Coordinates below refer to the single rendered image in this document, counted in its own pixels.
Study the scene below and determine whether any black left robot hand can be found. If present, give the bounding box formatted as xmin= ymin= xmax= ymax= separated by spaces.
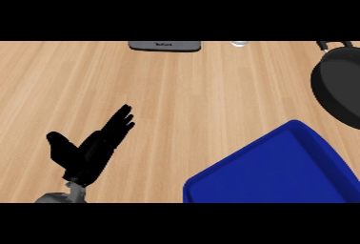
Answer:
xmin=44 ymin=103 xmax=136 ymax=188

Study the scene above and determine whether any blue tray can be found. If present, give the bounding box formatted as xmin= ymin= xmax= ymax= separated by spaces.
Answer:
xmin=182 ymin=119 xmax=360 ymax=204

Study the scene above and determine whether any black pot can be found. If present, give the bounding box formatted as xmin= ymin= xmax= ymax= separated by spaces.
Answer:
xmin=310 ymin=40 xmax=360 ymax=130

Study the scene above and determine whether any grey flat appliance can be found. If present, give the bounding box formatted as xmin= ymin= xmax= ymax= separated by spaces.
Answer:
xmin=128 ymin=40 xmax=202 ymax=53

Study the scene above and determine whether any clear glass object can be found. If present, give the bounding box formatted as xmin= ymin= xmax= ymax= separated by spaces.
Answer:
xmin=229 ymin=40 xmax=251 ymax=49

